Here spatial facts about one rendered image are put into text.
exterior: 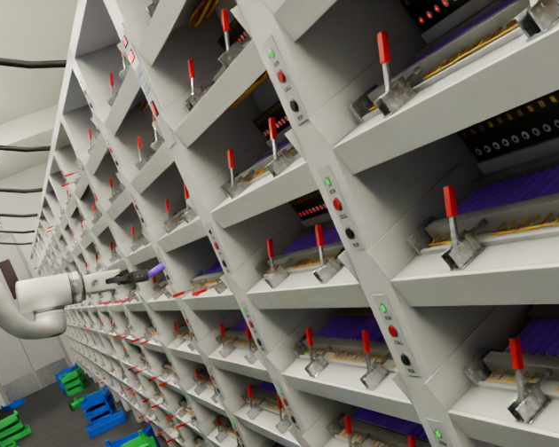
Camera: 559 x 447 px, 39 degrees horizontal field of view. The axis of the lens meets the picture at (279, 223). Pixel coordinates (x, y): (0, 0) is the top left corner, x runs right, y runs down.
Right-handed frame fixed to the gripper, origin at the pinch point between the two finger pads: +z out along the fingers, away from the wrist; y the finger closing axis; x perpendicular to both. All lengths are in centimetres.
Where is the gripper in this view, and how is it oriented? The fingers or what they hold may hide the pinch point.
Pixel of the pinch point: (139, 276)
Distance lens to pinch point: 214.7
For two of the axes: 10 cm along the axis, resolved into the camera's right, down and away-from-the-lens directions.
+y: -3.3, 1.2, 9.4
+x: 1.8, 9.8, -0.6
